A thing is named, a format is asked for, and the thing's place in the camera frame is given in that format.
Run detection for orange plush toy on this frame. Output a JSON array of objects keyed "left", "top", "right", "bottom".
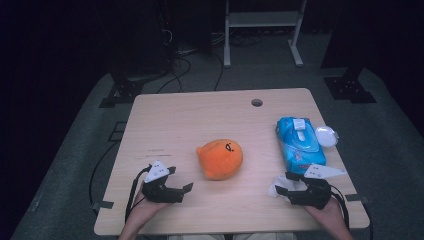
[{"left": 195, "top": 138, "right": 245, "bottom": 182}]

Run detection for hand-held gripper black cable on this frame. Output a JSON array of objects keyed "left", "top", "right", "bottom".
[
  {"left": 327, "top": 184, "right": 352, "bottom": 232},
  {"left": 124, "top": 164, "right": 153, "bottom": 224}
]

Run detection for person's pale trousers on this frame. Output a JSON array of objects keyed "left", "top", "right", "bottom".
[{"left": 165, "top": 232, "right": 297, "bottom": 240}]

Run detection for black floor cable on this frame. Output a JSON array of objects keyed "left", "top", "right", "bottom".
[
  {"left": 212, "top": 50, "right": 225, "bottom": 92},
  {"left": 87, "top": 139, "right": 122, "bottom": 208},
  {"left": 155, "top": 55, "right": 193, "bottom": 95}
]

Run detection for grey tape strip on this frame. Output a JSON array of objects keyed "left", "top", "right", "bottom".
[
  {"left": 91, "top": 200, "right": 115, "bottom": 212},
  {"left": 344, "top": 193, "right": 370, "bottom": 205}
]

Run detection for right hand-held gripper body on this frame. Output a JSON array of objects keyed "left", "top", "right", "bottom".
[{"left": 286, "top": 162, "right": 348, "bottom": 211}]

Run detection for person's right hand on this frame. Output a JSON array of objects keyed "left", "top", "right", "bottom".
[{"left": 302, "top": 197, "right": 345, "bottom": 232}]

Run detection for person's left hand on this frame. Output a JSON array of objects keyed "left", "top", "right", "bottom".
[{"left": 129, "top": 192, "right": 172, "bottom": 227}]

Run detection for left hand-held gripper black cable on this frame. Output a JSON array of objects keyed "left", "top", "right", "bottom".
[{"left": 124, "top": 164, "right": 153, "bottom": 224}]

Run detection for white wet wipe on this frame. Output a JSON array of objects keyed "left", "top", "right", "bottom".
[{"left": 267, "top": 174, "right": 308, "bottom": 199}]

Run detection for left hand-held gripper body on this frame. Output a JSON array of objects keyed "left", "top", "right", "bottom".
[{"left": 141, "top": 160, "right": 186, "bottom": 205}]

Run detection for clear round plastic lid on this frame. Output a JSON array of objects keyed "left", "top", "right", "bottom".
[{"left": 314, "top": 124, "right": 340, "bottom": 149}]

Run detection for black stand base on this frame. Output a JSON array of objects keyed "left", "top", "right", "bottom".
[
  {"left": 98, "top": 66, "right": 168, "bottom": 109},
  {"left": 322, "top": 64, "right": 378, "bottom": 105}
]

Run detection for white metal stand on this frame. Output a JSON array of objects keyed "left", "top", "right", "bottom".
[{"left": 222, "top": 0, "right": 308, "bottom": 69}]

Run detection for blue wet wipe pack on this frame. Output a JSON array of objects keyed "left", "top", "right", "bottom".
[{"left": 274, "top": 115, "right": 328, "bottom": 176}]

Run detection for right hand-held gripper black cable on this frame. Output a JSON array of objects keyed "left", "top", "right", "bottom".
[{"left": 327, "top": 184, "right": 352, "bottom": 232}]

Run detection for bundle of dark cables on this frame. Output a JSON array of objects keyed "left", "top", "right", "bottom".
[{"left": 229, "top": 32, "right": 265, "bottom": 48}]

